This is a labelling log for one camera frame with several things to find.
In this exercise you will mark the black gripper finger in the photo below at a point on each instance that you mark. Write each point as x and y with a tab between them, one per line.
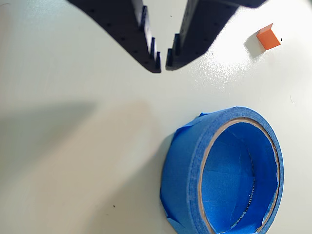
122	22
200	29

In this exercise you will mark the small pink cube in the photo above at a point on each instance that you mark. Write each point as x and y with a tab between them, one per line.
268	40

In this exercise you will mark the blue round bowl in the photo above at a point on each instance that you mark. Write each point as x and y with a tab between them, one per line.
180	170

